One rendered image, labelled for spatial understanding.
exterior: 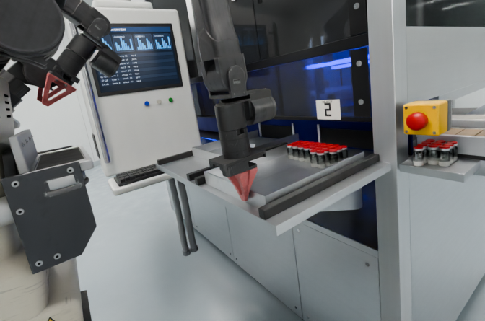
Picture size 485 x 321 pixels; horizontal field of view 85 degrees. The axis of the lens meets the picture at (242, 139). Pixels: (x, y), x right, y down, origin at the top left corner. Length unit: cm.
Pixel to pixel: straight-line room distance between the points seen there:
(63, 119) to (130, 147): 455
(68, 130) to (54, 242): 537
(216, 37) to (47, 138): 553
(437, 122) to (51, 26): 70
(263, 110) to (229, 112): 8
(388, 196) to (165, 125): 104
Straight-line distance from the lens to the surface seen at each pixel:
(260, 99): 54
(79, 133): 590
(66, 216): 54
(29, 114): 589
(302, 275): 125
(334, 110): 83
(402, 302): 100
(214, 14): 49
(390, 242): 88
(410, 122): 69
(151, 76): 139
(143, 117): 137
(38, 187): 52
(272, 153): 86
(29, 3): 39
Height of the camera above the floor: 113
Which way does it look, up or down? 11 degrees down
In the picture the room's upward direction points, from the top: 8 degrees counter-clockwise
